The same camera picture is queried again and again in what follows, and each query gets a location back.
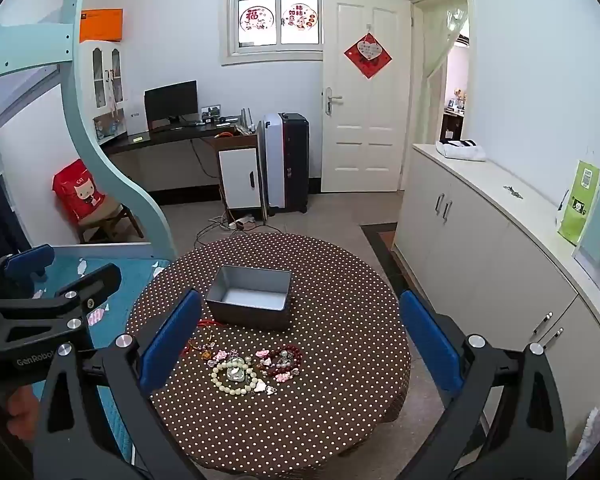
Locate dark bordered floor mat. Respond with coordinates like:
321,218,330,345
360,222,407,302

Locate red door decoration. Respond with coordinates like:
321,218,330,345
343,32,394,80

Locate white display cabinet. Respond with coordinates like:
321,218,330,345
80,40,129,144

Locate white framed window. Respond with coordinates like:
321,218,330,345
221,0,337,66

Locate dark red bead bracelet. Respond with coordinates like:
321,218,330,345
257,344,305,383

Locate cream sideboard cabinet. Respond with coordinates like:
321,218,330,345
392,142,600,480

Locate white panel door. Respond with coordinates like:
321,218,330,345
321,0,414,194

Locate black and white suitcase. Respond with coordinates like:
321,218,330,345
262,112,311,215

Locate brown polka dot tablecloth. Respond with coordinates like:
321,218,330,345
125,232,412,480

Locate white bead bracelet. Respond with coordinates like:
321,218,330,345
210,357,262,396

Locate dark desk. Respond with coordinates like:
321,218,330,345
102,121,261,207

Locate wooden chair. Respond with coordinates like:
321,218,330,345
77,195,145,245

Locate light blue bunk bed frame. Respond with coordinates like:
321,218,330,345
0,0,179,262

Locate person's left hand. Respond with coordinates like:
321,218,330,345
2,385,44,443

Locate orange box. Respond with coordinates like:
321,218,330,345
79,7,125,44

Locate black computer monitor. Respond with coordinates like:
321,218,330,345
144,80,199,131

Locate white desk cabinet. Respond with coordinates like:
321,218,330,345
217,147,262,211

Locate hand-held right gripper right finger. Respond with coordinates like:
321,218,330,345
395,290,569,480

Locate floor cables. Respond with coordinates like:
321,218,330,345
195,209,246,249

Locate red paper window decal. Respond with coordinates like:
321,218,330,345
240,6,273,33
283,4,317,31

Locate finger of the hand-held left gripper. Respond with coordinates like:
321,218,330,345
0,263,123,347
0,244,56,302

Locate green paper bag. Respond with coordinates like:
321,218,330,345
556,160,600,246

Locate red cat print bag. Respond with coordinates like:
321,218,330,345
52,158,107,225

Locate leaning grey panel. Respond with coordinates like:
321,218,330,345
256,120,271,224

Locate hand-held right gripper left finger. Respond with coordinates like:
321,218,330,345
32,289,204,480

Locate blue bed blanket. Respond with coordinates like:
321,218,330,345
10,255,175,466

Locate grey metal tin box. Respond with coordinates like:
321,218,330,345
204,265,293,331

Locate folded white cloth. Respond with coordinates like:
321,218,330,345
435,137,487,163

